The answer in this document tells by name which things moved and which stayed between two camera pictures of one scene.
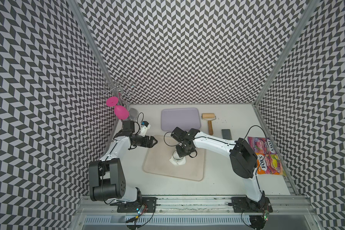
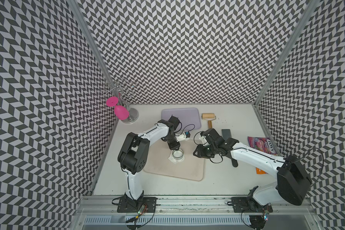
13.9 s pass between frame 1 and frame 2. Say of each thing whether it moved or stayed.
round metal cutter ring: stayed
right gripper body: moved
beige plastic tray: stayed
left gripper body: moved
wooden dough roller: stayed
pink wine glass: stayed
